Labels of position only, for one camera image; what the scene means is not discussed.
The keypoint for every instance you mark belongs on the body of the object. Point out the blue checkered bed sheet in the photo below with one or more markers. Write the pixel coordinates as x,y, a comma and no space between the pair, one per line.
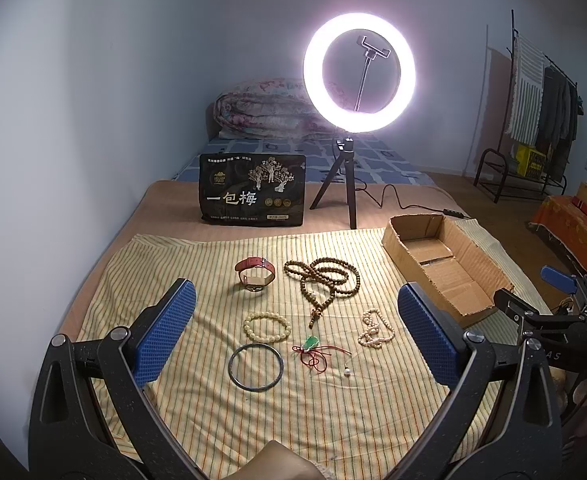
375,162

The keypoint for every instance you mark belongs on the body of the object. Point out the dark thin bangle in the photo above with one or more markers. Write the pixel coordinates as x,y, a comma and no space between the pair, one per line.
255,367

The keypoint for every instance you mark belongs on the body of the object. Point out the striped white towel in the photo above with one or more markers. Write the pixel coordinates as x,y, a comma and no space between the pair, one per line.
526,93

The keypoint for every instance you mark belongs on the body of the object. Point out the red strap wristwatch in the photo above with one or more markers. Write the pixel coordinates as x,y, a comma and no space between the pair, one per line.
255,273

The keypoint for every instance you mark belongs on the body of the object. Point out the dark hanging clothes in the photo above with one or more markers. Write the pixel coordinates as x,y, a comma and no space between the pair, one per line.
558,123

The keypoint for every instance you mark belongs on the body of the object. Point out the folded floral quilt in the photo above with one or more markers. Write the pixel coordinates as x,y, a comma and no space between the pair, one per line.
270,108

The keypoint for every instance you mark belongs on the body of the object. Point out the orange cloth covered box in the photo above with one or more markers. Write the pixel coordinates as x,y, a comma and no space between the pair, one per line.
564,217

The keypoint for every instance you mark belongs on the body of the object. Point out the yellow box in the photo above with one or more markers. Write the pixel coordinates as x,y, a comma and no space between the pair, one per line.
530,163

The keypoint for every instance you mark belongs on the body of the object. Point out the cardboard box tray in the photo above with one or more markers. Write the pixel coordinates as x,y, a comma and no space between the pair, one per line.
451,268

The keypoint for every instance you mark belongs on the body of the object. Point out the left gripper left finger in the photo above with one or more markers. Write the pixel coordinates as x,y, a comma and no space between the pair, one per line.
92,419

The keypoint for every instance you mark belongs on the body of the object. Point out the brown wooden bead mala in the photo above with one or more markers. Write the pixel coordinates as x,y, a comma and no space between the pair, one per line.
322,281

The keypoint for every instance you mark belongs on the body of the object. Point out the left hand in fuzzy glove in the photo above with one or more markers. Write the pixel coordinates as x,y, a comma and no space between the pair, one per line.
276,462

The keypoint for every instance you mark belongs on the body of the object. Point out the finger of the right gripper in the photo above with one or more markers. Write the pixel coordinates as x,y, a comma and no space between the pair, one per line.
551,331
567,283

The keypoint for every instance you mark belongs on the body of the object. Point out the black clothes rack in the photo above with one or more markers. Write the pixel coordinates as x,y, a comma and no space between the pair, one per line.
496,171

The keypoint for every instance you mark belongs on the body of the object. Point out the phone holder clamp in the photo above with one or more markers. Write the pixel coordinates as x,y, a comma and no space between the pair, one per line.
372,52

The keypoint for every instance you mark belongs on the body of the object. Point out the black snack bag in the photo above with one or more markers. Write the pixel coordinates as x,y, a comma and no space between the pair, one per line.
248,189

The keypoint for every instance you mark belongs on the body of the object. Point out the yellow striped cloth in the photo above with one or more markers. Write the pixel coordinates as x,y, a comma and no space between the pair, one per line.
351,393

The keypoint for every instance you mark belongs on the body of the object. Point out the white ring light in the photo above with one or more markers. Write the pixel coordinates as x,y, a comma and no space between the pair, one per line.
356,121

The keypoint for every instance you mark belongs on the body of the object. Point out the black tripod stand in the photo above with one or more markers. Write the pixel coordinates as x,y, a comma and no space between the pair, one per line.
344,167

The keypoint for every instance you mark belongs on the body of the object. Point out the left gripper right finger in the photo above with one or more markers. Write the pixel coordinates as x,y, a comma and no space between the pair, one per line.
522,437

